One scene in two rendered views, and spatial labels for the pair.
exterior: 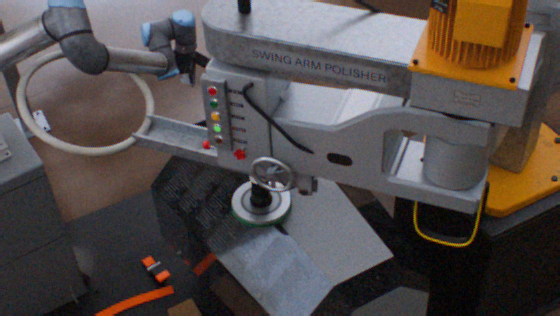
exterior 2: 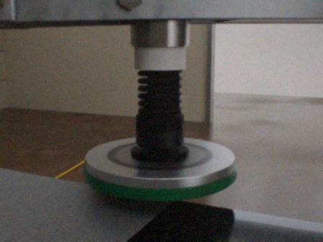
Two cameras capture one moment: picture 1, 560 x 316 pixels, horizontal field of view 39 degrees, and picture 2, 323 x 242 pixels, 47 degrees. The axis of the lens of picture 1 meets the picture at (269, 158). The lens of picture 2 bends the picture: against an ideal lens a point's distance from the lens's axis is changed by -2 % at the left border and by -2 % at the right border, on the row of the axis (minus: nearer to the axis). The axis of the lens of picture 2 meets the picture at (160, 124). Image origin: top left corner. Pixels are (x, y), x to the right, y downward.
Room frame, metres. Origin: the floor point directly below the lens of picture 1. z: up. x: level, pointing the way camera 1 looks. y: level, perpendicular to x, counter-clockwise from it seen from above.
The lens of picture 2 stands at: (2.41, -0.27, 1.03)
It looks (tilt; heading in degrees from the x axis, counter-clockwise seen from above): 12 degrees down; 143
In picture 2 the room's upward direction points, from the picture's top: straight up
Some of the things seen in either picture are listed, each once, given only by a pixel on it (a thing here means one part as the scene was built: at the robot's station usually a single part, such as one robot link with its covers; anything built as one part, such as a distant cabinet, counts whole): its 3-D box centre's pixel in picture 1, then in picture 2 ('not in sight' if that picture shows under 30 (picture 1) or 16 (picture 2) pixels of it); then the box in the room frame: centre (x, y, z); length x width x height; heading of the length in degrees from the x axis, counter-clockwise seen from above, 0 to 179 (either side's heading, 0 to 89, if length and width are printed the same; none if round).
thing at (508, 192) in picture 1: (504, 154); not in sight; (2.25, -0.93, 0.76); 0.49 x 0.49 x 0.05; 25
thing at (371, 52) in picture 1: (359, 53); not in sight; (1.84, -0.28, 1.62); 0.96 x 0.25 x 0.17; 66
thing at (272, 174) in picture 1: (276, 167); not in sight; (1.83, -0.02, 1.20); 0.15 x 0.10 x 0.15; 66
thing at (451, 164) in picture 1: (456, 145); not in sight; (1.72, -0.56, 1.35); 0.19 x 0.19 x 0.20
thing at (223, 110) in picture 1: (217, 113); not in sight; (1.91, 0.15, 1.38); 0.08 x 0.03 x 0.28; 66
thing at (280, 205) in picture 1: (261, 201); (159, 157); (1.99, 0.04, 0.88); 0.21 x 0.21 x 0.01
